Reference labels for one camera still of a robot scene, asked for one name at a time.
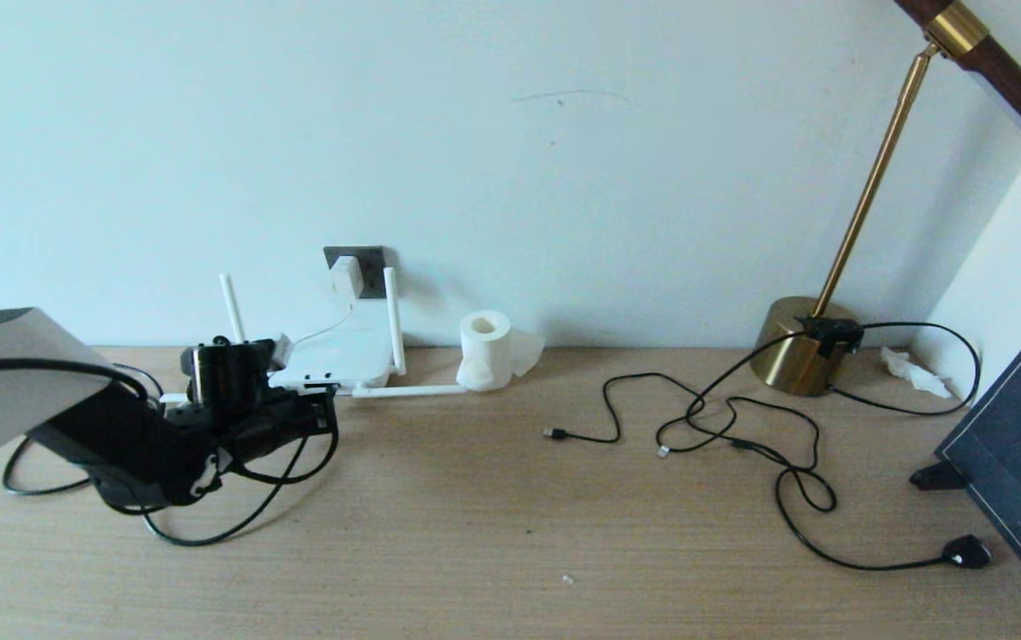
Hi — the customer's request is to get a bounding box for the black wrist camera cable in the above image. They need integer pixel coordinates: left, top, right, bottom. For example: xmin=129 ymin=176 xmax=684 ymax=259
xmin=0 ymin=357 xmax=340 ymax=487

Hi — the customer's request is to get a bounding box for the thin white adapter cable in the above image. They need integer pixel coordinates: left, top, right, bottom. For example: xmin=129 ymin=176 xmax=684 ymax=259
xmin=288 ymin=298 xmax=357 ymax=352

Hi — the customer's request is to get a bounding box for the white router with antennas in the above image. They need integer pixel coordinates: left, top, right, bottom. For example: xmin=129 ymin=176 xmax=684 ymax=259
xmin=219 ymin=267 xmax=469 ymax=399

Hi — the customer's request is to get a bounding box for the crumpled white tissue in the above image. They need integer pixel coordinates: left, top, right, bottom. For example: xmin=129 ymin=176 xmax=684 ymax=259
xmin=881 ymin=345 xmax=955 ymax=398

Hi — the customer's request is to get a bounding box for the black inline cord switch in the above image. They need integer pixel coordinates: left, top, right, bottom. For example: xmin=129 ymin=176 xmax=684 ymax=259
xmin=797 ymin=316 xmax=866 ymax=356

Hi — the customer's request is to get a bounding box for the white power adapter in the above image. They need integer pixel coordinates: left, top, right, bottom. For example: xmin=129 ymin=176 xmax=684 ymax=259
xmin=330 ymin=256 xmax=364 ymax=300

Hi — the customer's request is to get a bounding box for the grey wall socket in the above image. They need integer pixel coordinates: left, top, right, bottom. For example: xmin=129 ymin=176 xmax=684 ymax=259
xmin=323 ymin=245 xmax=391 ymax=300

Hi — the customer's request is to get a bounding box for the black lamp power cable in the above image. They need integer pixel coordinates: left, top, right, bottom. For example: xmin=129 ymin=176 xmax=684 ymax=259
xmin=657 ymin=320 xmax=995 ymax=572

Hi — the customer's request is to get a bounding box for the brass desk lamp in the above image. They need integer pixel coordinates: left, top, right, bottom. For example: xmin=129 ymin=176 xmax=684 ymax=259
xmin=752 ymin=0 xmax=1021 ymax=398

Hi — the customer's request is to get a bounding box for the black looped cable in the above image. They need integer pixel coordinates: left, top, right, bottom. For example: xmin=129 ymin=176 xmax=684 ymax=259
xmin=0 ymin=361 xmax=166 ymax=497

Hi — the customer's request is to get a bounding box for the thin black USB cable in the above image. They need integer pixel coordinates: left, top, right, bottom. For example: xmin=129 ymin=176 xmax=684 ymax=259
xmin=543 ymin=372 xmax=822 ymax=474

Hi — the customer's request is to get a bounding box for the white toilet paper roll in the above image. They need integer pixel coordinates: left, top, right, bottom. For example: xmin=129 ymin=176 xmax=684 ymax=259
xmin=455 ymin=308 xmax=546 ymax=393

